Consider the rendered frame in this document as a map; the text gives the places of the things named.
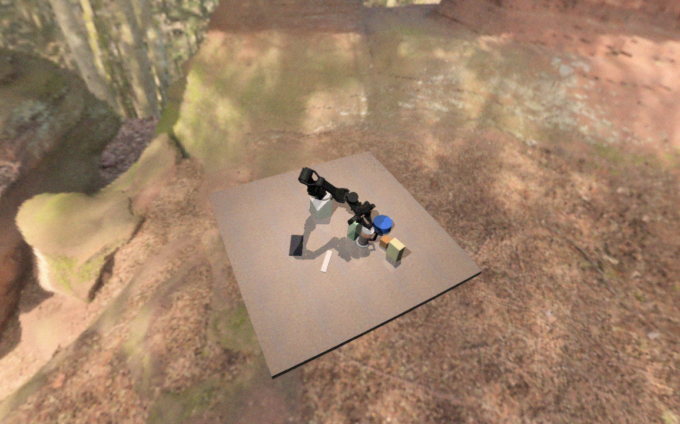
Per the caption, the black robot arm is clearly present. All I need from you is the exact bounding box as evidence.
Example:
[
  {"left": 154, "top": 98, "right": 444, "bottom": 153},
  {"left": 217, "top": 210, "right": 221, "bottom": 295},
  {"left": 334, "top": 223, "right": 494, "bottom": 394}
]
[{"left": 298, "top": 167, "right": 370, "bottom": 215}]

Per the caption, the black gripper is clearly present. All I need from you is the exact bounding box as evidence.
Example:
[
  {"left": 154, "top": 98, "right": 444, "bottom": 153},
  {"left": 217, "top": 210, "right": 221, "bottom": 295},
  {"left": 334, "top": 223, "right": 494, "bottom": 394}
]
[{"left": 347, "top": 201, "right": 376, "bottom": 228}]

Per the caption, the french press coffee maker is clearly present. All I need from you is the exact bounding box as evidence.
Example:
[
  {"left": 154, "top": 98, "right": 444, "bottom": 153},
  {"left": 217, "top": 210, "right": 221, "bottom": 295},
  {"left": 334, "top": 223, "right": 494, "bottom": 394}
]
[{"left": 356, "top": 223, "right": 379, "bottom": 248}]

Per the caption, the white flat bar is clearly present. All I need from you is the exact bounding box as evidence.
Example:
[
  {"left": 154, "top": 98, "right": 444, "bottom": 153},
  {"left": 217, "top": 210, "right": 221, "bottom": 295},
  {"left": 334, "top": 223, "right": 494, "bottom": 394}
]
[{"left": 321, "top": 251, "right": 332, "bottom": 273}]

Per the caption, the blue short cylinder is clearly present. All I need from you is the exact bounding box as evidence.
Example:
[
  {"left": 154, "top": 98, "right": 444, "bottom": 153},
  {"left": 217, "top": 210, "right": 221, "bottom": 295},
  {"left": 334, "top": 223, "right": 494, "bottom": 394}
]
[{"left": 373, "top": 215, "right": 393, "bottom": 234}]

